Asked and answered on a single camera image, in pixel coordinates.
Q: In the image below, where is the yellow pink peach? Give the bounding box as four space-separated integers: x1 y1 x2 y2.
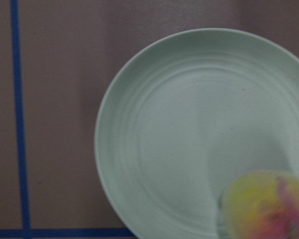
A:
221 170 299 239

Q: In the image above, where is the green plate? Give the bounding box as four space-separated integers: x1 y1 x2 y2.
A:
94 28 299 239

